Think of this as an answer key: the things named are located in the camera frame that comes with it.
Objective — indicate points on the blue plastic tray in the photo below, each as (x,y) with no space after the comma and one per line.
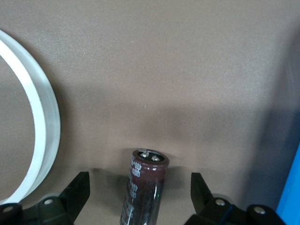
(293,199)

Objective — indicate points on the brown table mat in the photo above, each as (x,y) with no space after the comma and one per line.
(164,70)

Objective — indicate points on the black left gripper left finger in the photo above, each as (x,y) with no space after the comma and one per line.
(72,201)

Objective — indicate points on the dark brown terminal block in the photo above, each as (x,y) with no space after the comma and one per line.
(145,187)

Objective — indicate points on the white half-round pipe clamp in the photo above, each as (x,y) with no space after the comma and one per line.
(47,117)

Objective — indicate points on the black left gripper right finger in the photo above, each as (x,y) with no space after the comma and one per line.
(206,206)

